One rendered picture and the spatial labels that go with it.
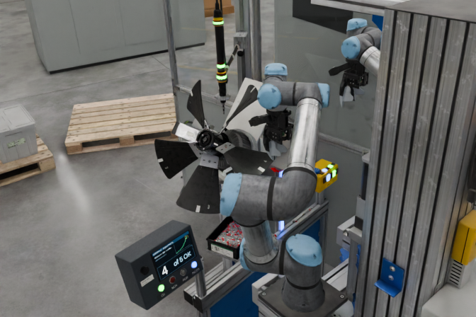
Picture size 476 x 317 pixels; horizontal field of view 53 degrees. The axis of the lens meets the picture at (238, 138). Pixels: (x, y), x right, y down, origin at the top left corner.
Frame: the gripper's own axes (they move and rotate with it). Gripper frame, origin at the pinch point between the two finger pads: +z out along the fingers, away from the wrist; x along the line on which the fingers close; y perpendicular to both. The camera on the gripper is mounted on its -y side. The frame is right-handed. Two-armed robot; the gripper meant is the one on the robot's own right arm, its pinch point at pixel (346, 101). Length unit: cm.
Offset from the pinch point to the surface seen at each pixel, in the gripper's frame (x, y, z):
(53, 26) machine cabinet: 138, -565, 77
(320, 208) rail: 3, -13, 63
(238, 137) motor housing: -12, -55, 30
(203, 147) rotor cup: -32, -59, 29
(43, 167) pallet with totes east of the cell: -20, -309, 142
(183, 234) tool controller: -86, -10, 24
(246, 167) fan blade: -30, -33, 31
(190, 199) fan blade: -47, -55, 50
